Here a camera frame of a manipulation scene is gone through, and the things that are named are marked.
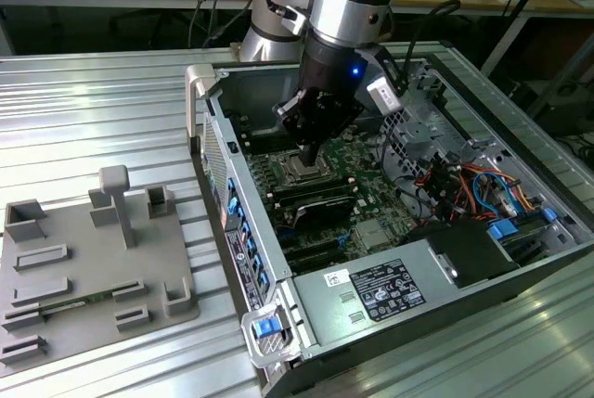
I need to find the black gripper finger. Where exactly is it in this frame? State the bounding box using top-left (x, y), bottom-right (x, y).
top-left (309, 135), bottom-right (327, 169)
top-left (296, 135), bottom-right (312, 168)

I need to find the silver CPU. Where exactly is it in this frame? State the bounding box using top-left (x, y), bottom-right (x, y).
top-left (287, 155), bottom-right (326, 179)

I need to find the metal socket cover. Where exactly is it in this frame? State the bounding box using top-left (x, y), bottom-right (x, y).
top-left (277, 148), bottom-right (333, 185)

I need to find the CPU socket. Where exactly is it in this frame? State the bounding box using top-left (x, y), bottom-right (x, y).
top-left (274, 147), bottom-right (336, 186)

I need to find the black RAM slot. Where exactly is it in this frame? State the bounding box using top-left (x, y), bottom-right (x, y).
top-left (248, 137), bottom-right (298, 154)
top-left (276, 186), bottom-right (361, 209)
top-left (266, 177), bottom-right (356, 199)
top-left (241, 128), bottom-right (287, 145)

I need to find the black expansion slot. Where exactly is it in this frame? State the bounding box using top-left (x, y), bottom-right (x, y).
top-left (282, 236), bottom-right (342, 255)
top-left (287, 249), bottom-right (347, 274)

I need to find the black graphics card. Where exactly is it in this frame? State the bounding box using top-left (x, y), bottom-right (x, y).
top-left (290, 196), bottom-right (358, 232)

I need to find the green motherboard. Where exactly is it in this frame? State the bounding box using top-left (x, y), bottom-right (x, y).
top-left (245, 119), bottom-right (419, 274)

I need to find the grey metal PC case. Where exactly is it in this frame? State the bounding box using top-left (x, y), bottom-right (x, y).
top-left (184, 52), bottom-right (594, 398)

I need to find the silver chipset heatsink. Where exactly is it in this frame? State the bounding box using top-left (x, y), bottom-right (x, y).
top-left (355, 220), bottom-right (391, 250)

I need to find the metal disk bay cage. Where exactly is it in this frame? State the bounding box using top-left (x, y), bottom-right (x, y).
top-left (380, 100), bottom-right (470, 186)

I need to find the silver power supply unit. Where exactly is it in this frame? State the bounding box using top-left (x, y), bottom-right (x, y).
top-left (291, 238), bottom-right (470, 348)

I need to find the black plastic shroud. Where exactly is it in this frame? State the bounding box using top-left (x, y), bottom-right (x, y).
top-left (401, 219), bottom-right (521, 290)

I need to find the grey parts rack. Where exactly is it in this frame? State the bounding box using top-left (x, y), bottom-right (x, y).
top-left (0, 164), bottom-right (201, 366)

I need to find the green RAM stick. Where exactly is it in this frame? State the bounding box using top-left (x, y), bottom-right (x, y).
top-left (39, 291), bottom-right (115, 315)

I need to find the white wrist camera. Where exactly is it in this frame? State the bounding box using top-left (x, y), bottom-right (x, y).
top-left (364, 45), bottom-right (406, 116)

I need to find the black camera cable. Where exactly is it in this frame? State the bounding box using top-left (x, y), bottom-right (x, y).
top-left (401, 0), bottom-right (461, 93)

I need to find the grey case handle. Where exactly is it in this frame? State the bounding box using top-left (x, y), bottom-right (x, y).
top-left (239, 302), bottom-right (305, 369)
top-left (184, 65), bottom-right (219, 153)

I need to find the blue wire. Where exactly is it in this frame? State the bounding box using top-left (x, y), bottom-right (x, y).
top-left (472, 171), bottom-right (519, 218)

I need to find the orange wire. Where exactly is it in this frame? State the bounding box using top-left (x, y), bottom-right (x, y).
top-left (457, 163), bottom-right (535, 209)

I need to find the blue handle latch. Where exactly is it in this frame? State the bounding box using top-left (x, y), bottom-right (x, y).
top-left (252, 317), bottom-right (284, 339)

